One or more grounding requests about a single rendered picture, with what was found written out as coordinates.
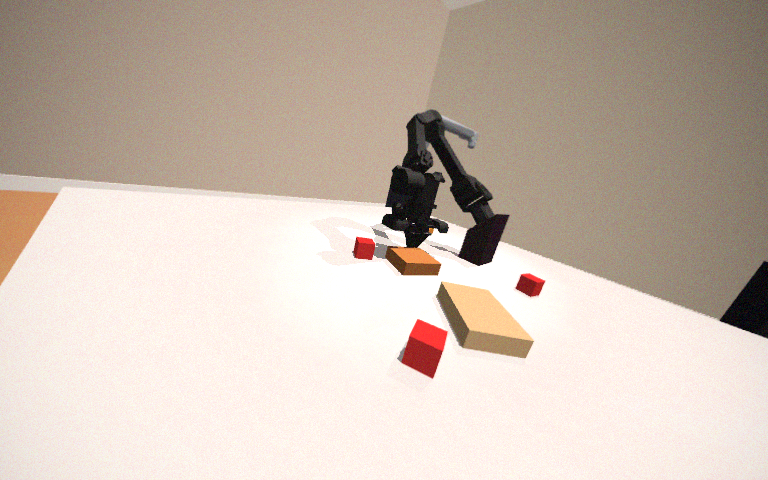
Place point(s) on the red cube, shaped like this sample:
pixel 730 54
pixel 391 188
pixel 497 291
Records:
pixel 530 284
pixel 424 348
pixel 364 248

